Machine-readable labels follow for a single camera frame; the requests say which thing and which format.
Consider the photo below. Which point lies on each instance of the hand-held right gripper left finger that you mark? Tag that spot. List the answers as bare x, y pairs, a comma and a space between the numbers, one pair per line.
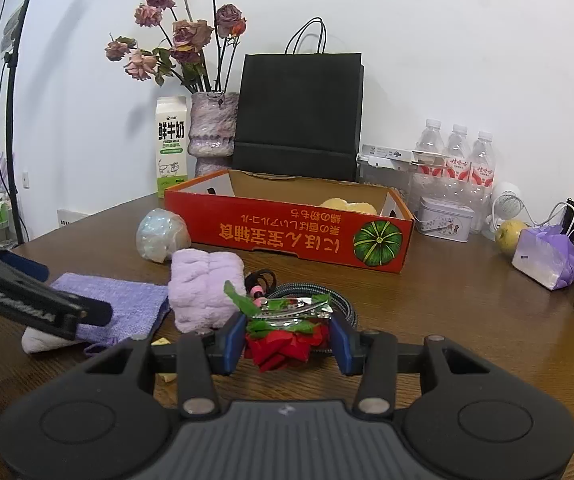
235, 345

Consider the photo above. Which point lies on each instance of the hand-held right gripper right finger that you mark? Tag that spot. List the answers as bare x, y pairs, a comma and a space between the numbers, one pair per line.
342, 347

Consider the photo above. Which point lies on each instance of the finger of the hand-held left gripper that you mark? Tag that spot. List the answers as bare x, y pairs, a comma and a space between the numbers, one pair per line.
94, 312
27, 267

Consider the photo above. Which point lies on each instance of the purple knitted pouch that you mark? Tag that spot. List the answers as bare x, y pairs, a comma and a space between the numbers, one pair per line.
127, 300

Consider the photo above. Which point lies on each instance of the white cloth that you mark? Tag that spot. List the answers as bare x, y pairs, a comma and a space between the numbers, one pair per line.
39, 342

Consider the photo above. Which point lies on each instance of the red artificial rose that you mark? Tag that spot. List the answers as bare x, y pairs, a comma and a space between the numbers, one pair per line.
287, 347

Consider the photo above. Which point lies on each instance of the silver hair clip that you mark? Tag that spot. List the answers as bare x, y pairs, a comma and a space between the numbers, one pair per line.
292, 306

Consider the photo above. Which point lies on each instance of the fluffy purple towel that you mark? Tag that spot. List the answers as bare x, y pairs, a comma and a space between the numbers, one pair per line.
202, 285

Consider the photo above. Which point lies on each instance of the red cardboard box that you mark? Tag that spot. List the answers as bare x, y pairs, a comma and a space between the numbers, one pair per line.
287, 235

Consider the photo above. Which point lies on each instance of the small yellow piece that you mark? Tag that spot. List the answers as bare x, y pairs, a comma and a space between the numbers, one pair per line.
161, 342

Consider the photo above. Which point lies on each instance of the plastic-wrapped ball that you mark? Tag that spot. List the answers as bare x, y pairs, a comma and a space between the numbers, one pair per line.
162, 235

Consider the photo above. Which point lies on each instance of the pale yellow fruit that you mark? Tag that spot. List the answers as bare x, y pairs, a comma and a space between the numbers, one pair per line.
349, 205

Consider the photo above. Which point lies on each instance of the black light stand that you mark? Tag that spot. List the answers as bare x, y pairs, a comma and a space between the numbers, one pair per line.
14, 110

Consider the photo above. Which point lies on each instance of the small printed tin box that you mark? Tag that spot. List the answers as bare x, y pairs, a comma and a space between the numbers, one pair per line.
444, 220

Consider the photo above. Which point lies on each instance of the clear plastic container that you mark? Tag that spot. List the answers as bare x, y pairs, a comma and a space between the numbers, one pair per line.
382, 177

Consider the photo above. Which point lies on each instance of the milk carton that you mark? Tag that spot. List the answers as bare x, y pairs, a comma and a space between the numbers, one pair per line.
171, 150

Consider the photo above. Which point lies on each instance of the yellow-green pear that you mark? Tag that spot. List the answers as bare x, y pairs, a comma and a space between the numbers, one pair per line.
509, 237

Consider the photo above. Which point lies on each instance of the flat white box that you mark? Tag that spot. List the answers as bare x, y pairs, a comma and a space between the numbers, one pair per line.
397, 154

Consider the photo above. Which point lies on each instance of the purple ceramic vase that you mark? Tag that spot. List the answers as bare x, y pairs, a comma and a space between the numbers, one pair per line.
212, 130

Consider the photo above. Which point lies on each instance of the small white fan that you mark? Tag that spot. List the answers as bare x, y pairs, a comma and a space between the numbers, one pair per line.
504, 202

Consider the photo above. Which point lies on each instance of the purple tissue pack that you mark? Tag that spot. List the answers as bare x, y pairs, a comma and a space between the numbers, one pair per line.
547, 257

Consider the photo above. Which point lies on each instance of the plastic water bottle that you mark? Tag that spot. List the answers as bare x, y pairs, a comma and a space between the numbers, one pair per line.
431, 140
458, 152
483, 160

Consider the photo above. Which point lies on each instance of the black paper bag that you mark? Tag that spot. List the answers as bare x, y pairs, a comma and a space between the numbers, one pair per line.
297, 115

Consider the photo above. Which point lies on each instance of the dried rose bouquet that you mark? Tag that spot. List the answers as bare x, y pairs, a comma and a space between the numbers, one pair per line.
182, 35

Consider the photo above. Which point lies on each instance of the white wall outlet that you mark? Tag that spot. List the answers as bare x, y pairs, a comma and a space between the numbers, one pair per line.
26, 180

